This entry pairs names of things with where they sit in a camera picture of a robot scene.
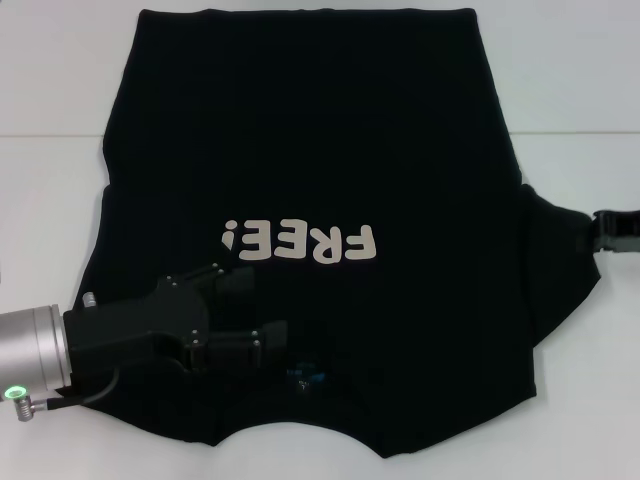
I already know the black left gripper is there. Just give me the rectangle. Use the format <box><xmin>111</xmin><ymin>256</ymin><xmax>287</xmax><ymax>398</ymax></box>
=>
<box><xmin>61</xmin><ymin>262</ymin><xmax>289</xmax><ymax>375</ymax></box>

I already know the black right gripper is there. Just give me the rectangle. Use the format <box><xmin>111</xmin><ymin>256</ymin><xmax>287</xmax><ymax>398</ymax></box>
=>
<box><xmin>591</xmin><ymin>207</ymin><xmax>640</xmax><ymax>255</ymax></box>

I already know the black shirt with FREE print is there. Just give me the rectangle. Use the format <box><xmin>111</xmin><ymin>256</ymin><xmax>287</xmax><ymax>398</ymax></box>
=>
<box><xmin>74</xmin><ymin>7</ymin><xmax>601</xmax><ymax>448</ymax></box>

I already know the left arm cable with plug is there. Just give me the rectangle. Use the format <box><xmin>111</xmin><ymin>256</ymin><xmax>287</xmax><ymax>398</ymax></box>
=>
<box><xmin>10</xmin><ymin>366</ymin><xmax>120</xmax><ymax>422</ymax></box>

